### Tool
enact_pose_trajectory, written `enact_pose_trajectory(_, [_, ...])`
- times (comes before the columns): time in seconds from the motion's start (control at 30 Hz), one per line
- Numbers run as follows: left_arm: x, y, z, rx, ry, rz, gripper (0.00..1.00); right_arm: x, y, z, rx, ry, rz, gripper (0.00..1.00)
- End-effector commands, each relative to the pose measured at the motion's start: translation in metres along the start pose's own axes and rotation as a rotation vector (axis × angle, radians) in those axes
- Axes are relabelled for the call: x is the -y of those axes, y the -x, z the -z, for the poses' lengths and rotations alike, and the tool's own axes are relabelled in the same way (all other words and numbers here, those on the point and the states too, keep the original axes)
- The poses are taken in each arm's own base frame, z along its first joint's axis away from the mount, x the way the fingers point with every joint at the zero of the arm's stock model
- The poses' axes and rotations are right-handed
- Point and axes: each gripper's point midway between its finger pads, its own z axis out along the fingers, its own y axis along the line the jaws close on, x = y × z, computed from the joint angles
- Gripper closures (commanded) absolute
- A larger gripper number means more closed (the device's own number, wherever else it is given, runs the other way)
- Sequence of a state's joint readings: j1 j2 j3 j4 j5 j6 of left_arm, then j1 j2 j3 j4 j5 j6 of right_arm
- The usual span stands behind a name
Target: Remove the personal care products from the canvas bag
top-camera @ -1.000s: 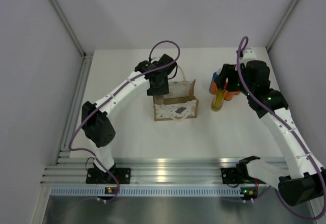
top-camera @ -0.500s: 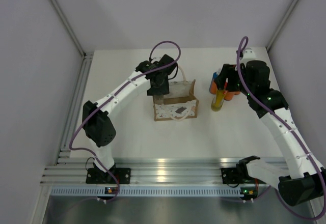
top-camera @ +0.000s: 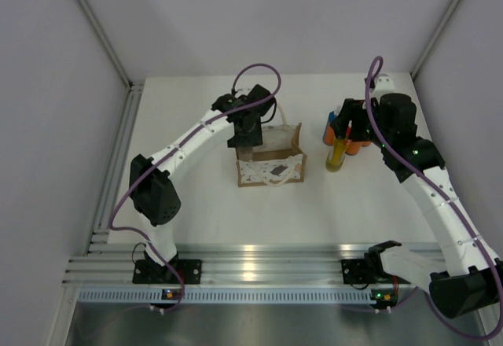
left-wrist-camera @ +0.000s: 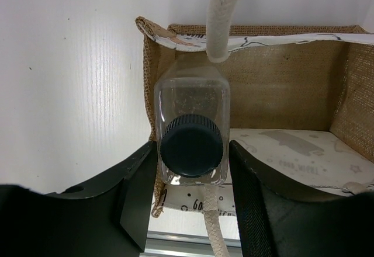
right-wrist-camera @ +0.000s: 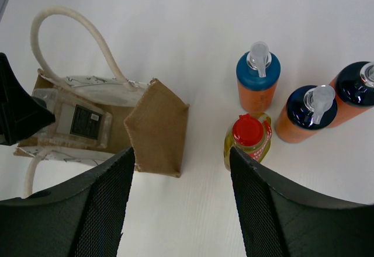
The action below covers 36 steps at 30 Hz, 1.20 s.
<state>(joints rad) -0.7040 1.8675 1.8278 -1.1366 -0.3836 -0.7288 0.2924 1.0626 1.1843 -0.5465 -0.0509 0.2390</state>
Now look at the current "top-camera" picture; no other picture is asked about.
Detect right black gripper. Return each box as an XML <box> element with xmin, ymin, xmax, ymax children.
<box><xmin>329</xmin><ymin>98</ymin><xmax>391</xmax><ymax>150</ymax></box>

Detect clear bottle dark cap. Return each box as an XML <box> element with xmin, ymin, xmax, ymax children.
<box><xmin>237</xmin><ymin>147</ymin><xmax>254</xmax><ymax>162</ymax></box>

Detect yellow bottle red cap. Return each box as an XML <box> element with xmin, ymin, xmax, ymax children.
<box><xmin>325</xmin><ymin>138</ymin><xmax>350</xmax><ymax>172</ymax></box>

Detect canvas jute tote bag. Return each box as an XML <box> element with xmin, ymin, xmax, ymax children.
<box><xmin>236</xmin><ymin>105</ymin><xmax>307</xmax><ymax>188</ymax></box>

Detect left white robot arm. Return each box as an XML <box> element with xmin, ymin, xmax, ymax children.
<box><xmin>130</xmin><ymin>85</ymin><xmax>274</xmax><ymax>283</ymax></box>

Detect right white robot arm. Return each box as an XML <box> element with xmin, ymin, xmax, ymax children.
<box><xmin>331</xmin><ymin>74</ymin><xmax>502</xmax><ymax>318</ymax></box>

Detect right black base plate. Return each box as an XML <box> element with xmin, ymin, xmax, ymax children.
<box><xmin>340</xmin><ymin>259</ymin><xmax>408</xmax><ymax>286</ymax></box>

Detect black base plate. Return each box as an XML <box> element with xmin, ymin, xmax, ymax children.
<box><xmin>132</xmin><ymin>257</ymin><xmax>202</xmax><ymax>285</ymax></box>
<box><xmin>340</xmin><ymin>259</ymin><xmax>408</xmax><ymax>286</ymax></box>

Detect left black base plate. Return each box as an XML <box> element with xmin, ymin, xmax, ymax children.
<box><xmin>132</xmin><ymin>257</ymin><xmax>202</xmax><ymax>285</ymax></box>

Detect aluminium mounting rail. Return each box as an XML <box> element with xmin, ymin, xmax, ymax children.
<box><xmin>63</xmin><ymin>243</ymin><xmax>369</xmax><ymax>288</ymax></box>

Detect right aluminium frame post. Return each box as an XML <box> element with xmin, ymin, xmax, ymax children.
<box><xmin>410</xmin><ymin>0</ymin><xmax>464</xmax><ymax>81</ymax></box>

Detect aluminium frame post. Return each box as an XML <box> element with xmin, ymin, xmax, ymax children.
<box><xmin>74</xmin><ymin>0</ymin><xmax>132</xmax><ymax>90</ymax></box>
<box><xmin>410</xmin><ymin>0</ymin><xmax>464</xmax><ymax>81</ymax></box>

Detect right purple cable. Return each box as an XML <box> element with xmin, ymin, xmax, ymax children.
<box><xmin>364</xmin><ymin>55</ymin><xmax>503</xmax><ymax>340</ymax></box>

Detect left aluminium frame post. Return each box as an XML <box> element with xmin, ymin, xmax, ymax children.
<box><xmin>74</xmin><ymin>0</ymin><xmax>132</xmax><ymax>90</ymax></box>

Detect slotted grey cable duct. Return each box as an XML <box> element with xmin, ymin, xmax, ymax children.
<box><xmin>78</xmin><ymin>287</ymin><xmax>396</xmax><ymax>305</ymax></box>

